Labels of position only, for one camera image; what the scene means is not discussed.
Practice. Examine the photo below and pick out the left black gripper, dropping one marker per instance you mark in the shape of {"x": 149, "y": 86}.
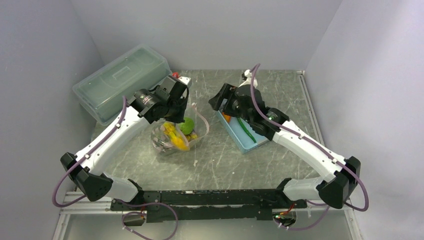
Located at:
{"x": 179, "y": 118}

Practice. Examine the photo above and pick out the yellow banana bunch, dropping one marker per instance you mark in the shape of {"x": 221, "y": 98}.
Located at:
{"x": 177, "y": 139}

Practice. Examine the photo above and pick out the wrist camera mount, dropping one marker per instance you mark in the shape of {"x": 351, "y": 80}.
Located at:
{"x": 173, "y": 91}
{"x": 243, "y": 91}

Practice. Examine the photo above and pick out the red orange mango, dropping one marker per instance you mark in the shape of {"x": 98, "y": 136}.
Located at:
{"x": 226, "y": 117}

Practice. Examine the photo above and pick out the light blue plastic basket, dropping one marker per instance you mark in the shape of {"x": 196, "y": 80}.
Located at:
{"x": 243, "y": 142}

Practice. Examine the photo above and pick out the green chili pepper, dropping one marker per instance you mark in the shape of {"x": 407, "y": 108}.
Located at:
{"x": 246, "y": 131}

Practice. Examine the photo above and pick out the clear zip top bag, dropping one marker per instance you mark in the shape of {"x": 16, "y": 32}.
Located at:
{"x": 161, "y": 143}

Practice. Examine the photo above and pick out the clear green storage box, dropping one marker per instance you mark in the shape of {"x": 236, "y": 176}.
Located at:
{"x": 101, "y": 92}

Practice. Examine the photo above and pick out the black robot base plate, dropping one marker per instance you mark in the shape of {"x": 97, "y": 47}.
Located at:
{"x": 168, "y": 205}

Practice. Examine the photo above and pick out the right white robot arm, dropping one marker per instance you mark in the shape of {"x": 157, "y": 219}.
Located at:
{"x": 338, "y": 176}

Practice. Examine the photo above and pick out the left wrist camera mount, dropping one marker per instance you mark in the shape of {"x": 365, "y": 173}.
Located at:
{"x": 173, "y": 91}

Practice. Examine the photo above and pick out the small green lime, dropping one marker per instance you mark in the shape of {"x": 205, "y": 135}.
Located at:
{"x": 187, "y": 126}

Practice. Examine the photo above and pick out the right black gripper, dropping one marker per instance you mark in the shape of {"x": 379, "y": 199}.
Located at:
{"x": 228, "y": 92}

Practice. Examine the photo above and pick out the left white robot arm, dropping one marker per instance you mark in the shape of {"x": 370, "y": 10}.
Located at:
{"x": 86, "y": 168}

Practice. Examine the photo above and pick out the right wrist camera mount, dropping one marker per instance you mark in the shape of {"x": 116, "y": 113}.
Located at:
{"x": 243, "y": 91}

